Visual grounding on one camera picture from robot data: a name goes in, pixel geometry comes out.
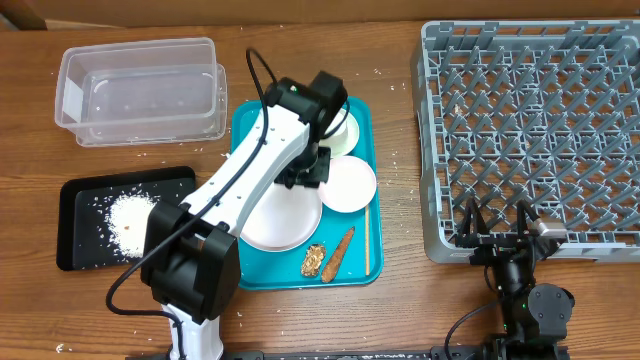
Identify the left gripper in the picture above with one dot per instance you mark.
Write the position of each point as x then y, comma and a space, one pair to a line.
314, 178

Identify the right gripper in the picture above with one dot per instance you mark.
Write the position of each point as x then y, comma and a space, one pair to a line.
493, 247

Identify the large white plate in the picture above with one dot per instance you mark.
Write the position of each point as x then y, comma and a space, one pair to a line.
283, 218

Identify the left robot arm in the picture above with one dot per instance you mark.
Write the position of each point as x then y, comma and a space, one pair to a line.
192, 249

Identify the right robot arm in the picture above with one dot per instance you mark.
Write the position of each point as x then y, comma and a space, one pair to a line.
535, 316

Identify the grey dishwasher rack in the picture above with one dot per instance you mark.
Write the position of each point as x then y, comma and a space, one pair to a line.
541, 111

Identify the small white plate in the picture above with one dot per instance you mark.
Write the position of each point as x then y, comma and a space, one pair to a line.
351, 185

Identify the white cup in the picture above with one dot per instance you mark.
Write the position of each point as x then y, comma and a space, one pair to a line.
338, 131

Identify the wooden chopstick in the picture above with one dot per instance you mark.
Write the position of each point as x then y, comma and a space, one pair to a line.
367, 240

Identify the golden crumpled food scrap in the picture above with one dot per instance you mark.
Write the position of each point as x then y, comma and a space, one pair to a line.
313, 260

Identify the teal serving tray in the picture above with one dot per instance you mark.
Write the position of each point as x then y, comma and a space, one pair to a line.
263, 270

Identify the brown carrot-shaped food scrap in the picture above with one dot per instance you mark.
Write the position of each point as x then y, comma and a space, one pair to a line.
332, 267

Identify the clear plastic bin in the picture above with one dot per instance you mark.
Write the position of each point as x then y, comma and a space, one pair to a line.
144, 92

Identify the pile of white rice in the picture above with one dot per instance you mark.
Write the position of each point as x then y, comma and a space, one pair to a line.
124, 222

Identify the black tray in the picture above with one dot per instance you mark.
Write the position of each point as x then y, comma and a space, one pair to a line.
78, 245

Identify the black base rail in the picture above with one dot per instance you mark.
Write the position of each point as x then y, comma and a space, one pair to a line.
435, 353

